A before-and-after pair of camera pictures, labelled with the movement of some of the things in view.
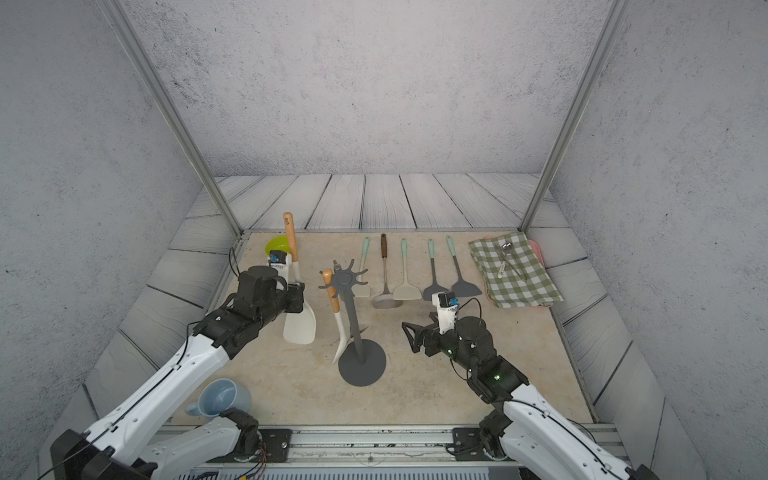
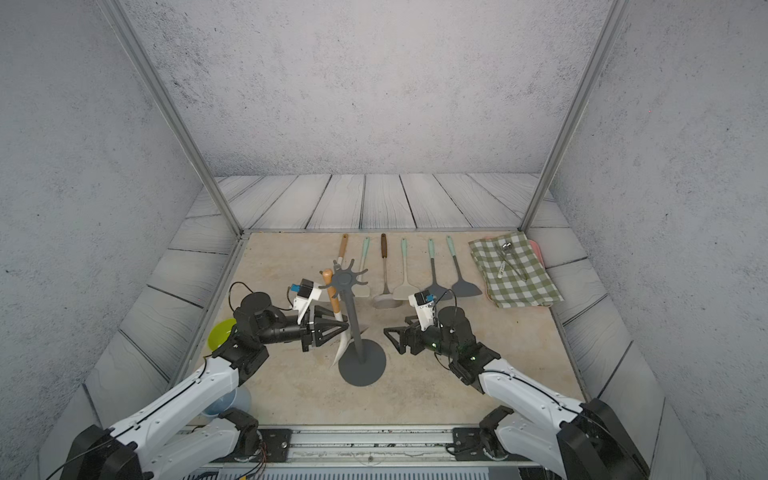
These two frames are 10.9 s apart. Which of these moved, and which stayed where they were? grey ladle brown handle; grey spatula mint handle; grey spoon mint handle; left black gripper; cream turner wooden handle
Moved: cream turner wooden handle; left black gripper
Stayed: grey spatula mint handle; grey spoon mint handle; grey ladle brown handle
